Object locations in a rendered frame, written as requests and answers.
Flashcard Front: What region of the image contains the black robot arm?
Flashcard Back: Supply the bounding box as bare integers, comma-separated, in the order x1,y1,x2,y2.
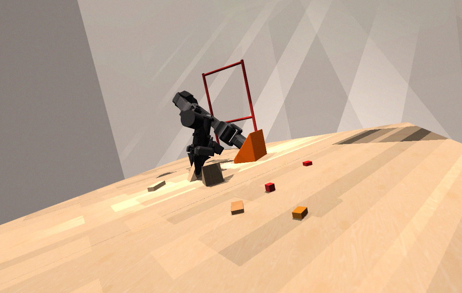
172,91,246,155

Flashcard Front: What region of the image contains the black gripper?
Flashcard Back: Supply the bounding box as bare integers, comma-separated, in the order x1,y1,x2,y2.
186,130,215,175

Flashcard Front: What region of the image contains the yellow block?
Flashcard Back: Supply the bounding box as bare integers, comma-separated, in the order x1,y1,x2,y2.
292,206,308,219

